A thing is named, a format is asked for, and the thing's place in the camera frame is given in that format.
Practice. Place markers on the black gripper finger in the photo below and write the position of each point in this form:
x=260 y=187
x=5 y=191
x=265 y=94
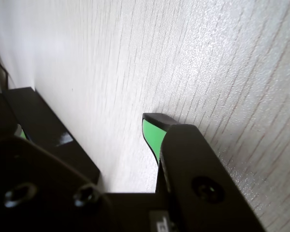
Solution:
x=26 y=174

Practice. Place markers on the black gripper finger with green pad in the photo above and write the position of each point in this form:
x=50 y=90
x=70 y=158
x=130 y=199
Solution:
x=191 y=164

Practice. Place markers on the flat black box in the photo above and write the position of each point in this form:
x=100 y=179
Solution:
x=46 y=120

